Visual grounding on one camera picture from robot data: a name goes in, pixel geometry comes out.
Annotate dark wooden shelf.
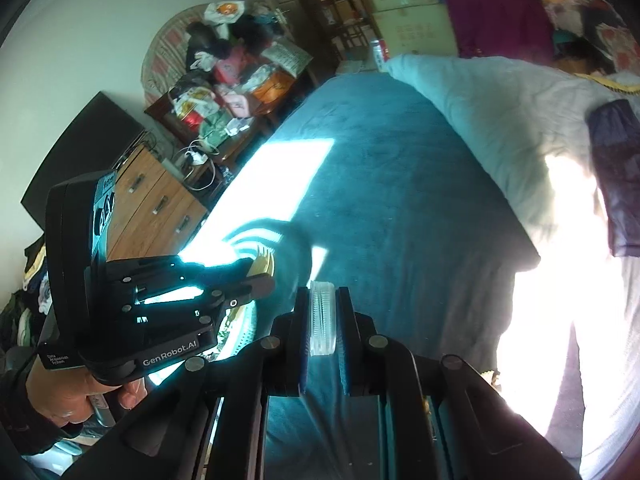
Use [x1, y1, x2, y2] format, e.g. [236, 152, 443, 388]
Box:
[285, 0, 381, 61]

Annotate yellow patterned cloth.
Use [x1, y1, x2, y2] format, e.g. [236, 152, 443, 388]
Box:
[570, 71, 640, 96]

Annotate person's left forearm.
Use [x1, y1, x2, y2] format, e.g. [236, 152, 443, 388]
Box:
[0, 355, 83, 456]

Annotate person's left hand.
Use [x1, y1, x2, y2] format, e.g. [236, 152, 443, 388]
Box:
[25, 355, 151, 431]

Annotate navy blue jacket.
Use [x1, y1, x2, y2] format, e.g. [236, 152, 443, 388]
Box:
[586, 99, 640, 258]

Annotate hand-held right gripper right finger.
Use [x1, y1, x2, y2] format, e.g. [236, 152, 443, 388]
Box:
[336, 287, 581, 480]

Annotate wicker chair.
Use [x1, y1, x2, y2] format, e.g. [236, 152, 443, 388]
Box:
[140, 2, 261, 111]

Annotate white power strip with cables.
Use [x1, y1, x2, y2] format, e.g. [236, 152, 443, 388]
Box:
[172, 142, 221, 193]

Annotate black television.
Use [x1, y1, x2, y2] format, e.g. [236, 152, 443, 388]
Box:
[20, 91, 146, 226]

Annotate floral pillow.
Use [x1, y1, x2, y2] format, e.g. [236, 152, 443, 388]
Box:
[585, 10, 640, 73]

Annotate clear ribbed bottle cap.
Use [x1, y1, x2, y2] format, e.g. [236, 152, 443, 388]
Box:
[309, 281, 339, 358]

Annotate yellow wooden fork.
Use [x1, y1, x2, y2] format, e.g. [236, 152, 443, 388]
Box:
[247, 245, 277, 278]

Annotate wooden dresser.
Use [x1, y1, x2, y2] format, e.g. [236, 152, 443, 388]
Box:
[102, 146, 211, 261]

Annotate dark wooden side table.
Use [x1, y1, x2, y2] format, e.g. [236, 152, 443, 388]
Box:
[144, 60, 321, 196]

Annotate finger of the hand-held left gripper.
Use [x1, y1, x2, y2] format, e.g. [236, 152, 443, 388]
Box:
[119, 284, 276, 322]
[106, 254, 277, 292]

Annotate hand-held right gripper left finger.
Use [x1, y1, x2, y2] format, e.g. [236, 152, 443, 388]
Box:
[65, 287, 311, 480]

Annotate dark clothes heap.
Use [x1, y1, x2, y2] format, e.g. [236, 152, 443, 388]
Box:
[0, 237, 56, 356]

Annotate purple cloth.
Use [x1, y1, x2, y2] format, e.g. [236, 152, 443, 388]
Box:
[440, 0, 558, 63]

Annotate pale grey quilt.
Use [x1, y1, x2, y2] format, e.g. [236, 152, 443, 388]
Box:
[382, 52, 640, 480]

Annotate pale cardboard box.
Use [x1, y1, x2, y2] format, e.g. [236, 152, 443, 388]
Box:
[372, 4, 458, 58]

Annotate heap of bags and clothes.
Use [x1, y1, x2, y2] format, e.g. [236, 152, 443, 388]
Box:
[170, 0, 313, 141]

